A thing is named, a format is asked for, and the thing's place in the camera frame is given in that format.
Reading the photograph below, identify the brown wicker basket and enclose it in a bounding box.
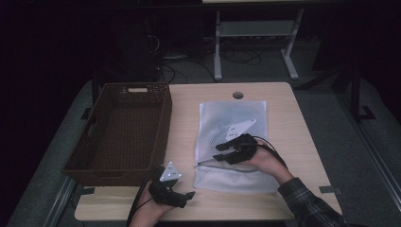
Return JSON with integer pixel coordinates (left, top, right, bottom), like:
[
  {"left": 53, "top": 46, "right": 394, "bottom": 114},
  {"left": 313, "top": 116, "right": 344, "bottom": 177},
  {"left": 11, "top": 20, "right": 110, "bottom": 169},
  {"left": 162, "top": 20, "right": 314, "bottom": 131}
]
[{"left": 61, "top": 82, "right": 173, "bottom": 187}]

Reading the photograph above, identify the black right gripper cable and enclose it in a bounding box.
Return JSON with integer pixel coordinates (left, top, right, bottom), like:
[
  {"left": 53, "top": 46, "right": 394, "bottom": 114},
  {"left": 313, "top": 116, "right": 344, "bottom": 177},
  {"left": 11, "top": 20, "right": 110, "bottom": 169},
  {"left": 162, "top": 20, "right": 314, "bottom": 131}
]
[{"left": 252, "top": 135, "right": 288, "bottom": 168}]

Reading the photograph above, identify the person's right hand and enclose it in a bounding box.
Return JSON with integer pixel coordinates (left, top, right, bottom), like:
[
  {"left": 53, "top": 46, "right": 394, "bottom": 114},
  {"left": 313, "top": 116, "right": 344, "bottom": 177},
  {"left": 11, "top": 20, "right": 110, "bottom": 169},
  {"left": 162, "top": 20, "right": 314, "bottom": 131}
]
[{"left": 248, "top": 139, "right": 295, "bottom": 186}]

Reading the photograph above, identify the black metal stand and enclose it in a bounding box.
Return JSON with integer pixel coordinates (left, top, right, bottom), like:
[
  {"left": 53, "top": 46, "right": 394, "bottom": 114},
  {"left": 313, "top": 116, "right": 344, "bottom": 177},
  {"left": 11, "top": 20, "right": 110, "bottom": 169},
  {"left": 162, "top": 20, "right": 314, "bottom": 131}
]
[{"left": 299, "top": 62, "right": 376, "bottom": 124}]

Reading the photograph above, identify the person's left hand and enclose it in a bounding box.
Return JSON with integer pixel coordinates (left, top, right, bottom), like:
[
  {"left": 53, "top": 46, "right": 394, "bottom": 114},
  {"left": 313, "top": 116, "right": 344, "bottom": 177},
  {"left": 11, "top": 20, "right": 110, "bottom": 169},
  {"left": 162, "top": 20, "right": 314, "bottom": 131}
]
[{"left": 128, "top": 188, "right": 173, "bottom": 227}]

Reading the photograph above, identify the white metal table frame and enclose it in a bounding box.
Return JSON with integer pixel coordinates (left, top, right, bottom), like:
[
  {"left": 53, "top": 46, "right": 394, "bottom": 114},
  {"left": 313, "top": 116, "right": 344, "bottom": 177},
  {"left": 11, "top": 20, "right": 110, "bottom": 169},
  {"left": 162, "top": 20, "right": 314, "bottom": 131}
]
[{"left": 213, "top": 9, "right": 305, "bottom": 82}]

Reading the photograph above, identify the black floor cable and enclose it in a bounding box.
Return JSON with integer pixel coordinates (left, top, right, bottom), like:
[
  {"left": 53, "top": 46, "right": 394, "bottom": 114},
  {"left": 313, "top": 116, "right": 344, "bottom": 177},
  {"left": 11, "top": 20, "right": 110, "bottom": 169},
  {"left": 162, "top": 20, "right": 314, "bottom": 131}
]
[
  {"left": 158, "top": 59, "right": 216, "bottom": 83},
  {"left": 219, "top": 49, "right": 263, "bottom": 66}
]

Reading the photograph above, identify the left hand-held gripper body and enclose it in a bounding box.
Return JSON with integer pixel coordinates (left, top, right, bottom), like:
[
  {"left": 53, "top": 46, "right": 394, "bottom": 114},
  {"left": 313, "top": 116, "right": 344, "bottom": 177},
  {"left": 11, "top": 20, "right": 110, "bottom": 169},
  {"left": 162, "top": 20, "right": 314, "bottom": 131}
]
[{"left": 148, "top": 161, "right": 187, "bottom": 208}]

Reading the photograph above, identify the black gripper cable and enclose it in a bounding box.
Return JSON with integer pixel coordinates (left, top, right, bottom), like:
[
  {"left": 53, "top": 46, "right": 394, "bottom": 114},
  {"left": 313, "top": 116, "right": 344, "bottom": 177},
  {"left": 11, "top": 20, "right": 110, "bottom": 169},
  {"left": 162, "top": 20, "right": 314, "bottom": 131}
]
[
  {"left": 252, "top": 135, "right": 288, "bottom": 168},
  {"left": 126, "top": 169, "right": 166, "bottom": 227}
]

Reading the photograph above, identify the grey tape strip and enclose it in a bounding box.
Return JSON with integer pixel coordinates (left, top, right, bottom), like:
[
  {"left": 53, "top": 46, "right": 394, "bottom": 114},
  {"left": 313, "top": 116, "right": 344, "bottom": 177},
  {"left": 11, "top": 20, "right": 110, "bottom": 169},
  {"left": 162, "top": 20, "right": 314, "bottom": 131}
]
[
  {"left": 75, "top": 186, "right": 96, "bottom": 195},
  {"left": 318, "top": 185, "right": 343, "bottom": 195}
]

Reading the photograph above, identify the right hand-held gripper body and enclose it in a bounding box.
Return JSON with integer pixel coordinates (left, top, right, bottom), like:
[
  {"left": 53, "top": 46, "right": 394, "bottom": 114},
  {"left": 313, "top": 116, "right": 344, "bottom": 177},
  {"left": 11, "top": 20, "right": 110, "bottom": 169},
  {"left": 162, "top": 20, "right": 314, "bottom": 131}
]
[{"left": 225, "top": 118, "right": 259, "bottom": 166}]

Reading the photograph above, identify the white mesh laundry bag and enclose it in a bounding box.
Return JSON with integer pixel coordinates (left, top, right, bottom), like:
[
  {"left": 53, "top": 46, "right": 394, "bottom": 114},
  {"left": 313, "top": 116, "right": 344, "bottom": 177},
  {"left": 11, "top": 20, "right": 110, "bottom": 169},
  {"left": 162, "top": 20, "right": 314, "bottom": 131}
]
[{"left": 192, "top": 100, "right": 282, "bottom": 194}]

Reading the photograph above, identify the metal floor rail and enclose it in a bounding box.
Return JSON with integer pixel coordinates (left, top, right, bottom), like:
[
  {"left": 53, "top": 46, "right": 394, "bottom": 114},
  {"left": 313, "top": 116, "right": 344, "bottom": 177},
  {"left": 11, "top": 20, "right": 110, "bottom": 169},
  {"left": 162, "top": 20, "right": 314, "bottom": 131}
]
[
  {"left": 335, "top": 93, "right": 401, "bottom": 204},
  {"left": 42, "top": 175, "right": 78, "bottom": 227}
]

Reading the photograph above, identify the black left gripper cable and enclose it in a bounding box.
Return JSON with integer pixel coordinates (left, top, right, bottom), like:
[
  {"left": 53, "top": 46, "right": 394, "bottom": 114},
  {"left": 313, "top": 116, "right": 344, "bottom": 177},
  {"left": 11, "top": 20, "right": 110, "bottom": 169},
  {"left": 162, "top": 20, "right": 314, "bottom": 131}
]
[{"left": 126, "top": 169, "right": 166, "bottom": 227}]

